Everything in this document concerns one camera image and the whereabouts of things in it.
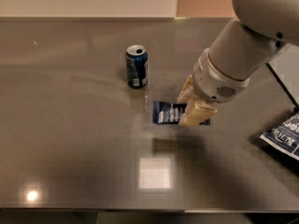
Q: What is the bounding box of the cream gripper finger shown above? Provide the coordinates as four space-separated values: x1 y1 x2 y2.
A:
177 75 194 104
178 99 217 127

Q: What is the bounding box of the blue rxbar blueberry wrapper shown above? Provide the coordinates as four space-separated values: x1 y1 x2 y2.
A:
152 101 210 126

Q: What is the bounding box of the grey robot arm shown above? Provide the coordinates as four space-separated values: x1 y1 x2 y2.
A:
178 0 299 127

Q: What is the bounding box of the blue pepsi can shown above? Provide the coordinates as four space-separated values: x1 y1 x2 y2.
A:
125 45 149 89

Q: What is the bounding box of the blue white chip bag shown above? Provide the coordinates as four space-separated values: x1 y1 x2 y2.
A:
260 113 299 161

